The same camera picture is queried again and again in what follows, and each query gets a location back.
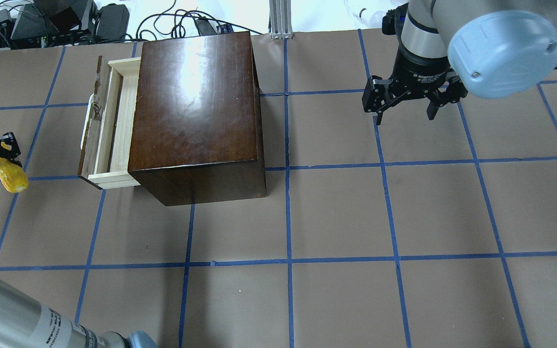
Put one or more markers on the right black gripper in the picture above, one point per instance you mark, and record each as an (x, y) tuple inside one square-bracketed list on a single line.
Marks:
[(419, 71)]

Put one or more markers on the yellow toy corn cob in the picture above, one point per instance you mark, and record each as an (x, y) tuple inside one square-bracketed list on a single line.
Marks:
[(12, 176)]

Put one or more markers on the wooden drawer with white handle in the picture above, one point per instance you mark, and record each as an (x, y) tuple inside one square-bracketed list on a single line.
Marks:
[(105, 144)]

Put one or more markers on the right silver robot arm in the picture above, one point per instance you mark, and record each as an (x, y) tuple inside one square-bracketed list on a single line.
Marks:
[(448, 49)]

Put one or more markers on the dark wooden drawer box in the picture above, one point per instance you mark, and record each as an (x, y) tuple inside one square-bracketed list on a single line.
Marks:
[(197, 134)]

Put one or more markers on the black power adapter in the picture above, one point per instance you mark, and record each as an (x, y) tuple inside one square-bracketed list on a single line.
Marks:
[(113, 22)]

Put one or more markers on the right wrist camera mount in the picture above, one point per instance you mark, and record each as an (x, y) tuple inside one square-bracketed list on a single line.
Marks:
[(393, 21)]

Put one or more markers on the aluminium frame post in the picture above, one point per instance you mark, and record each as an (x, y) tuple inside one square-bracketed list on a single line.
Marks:
[(280, 19)]

